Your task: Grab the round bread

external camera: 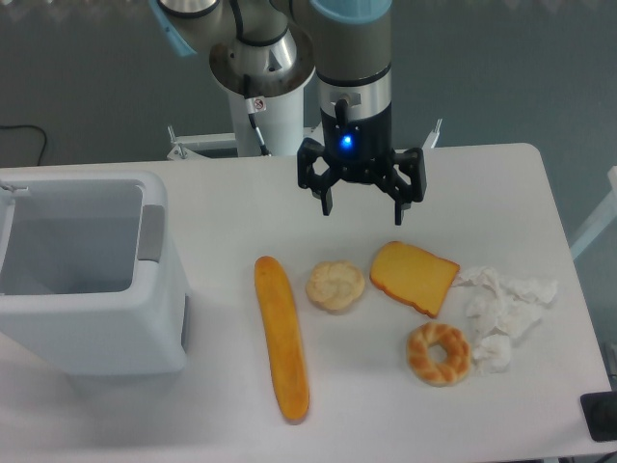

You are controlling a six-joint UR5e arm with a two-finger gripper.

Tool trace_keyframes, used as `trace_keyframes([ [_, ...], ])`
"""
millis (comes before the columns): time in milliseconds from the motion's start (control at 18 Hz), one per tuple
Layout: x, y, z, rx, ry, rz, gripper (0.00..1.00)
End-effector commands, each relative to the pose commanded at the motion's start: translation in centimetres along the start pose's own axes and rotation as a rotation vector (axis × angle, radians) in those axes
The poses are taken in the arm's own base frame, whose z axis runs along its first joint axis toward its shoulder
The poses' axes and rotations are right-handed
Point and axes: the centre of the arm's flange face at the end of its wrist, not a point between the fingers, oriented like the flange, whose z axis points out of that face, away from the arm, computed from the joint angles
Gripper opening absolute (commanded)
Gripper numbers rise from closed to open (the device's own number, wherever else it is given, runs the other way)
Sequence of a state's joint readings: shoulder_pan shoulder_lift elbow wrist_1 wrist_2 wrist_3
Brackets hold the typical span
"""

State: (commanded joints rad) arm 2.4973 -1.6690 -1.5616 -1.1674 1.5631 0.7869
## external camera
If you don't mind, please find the small crumpled white tissue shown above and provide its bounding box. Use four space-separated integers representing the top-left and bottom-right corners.
472 334 512 374

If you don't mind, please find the black device at table edge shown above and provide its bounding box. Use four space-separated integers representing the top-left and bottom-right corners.
579 391 617 442

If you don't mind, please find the white frame at right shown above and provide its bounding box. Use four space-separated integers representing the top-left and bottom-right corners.
570 166 616 260

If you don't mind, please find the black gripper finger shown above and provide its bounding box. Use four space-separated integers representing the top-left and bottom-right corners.
297 138 342 216
374 148 427 226

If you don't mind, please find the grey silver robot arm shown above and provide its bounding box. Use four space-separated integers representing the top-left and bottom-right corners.
151 1 426 222

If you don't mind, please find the pale round bread bun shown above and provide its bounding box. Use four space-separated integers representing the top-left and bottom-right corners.
306 260 365 312

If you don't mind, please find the braided ring bread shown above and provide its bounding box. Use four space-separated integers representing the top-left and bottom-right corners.
406 322 471 387

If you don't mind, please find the black cable on floor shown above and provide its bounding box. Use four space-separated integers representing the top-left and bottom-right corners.
0 124 49 168

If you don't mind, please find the long orange baguette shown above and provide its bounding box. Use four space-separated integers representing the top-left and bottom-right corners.
254 256 309 422

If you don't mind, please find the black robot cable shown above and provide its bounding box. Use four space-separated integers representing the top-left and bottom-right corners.
227 0 274 157

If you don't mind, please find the crumpled white tissue paper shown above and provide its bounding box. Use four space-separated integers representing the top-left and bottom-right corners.
452 266 558 340

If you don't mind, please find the white plastic trash bin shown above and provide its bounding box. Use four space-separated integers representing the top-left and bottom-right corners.
1 171 190 375

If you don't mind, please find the orange toast slice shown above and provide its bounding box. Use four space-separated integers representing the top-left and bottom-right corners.
369 241 460 318

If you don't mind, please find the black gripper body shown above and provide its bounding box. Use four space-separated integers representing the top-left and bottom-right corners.
322 98 393 182

